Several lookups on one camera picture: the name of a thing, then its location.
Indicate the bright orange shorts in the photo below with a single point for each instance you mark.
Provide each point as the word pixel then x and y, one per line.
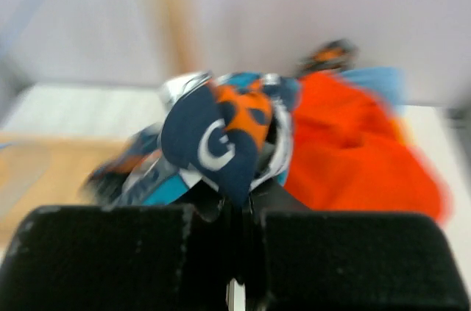
pixel 350 154

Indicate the wooden clothes rack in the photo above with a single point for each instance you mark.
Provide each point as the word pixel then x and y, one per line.
pixel 78 79

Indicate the light blue mesh shorts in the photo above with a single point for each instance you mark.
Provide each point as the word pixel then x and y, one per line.
pixel 385 82

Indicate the teal orange patterned shorts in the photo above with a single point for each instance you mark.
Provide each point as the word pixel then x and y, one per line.
pixel 232 133

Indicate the orange grey camo shorts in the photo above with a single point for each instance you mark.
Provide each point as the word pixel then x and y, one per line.
pixel 337 55

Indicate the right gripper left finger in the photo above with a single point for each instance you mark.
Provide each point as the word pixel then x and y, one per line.
pixel 131 258

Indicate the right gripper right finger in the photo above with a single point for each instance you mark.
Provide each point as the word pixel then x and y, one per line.
pixel 352 261

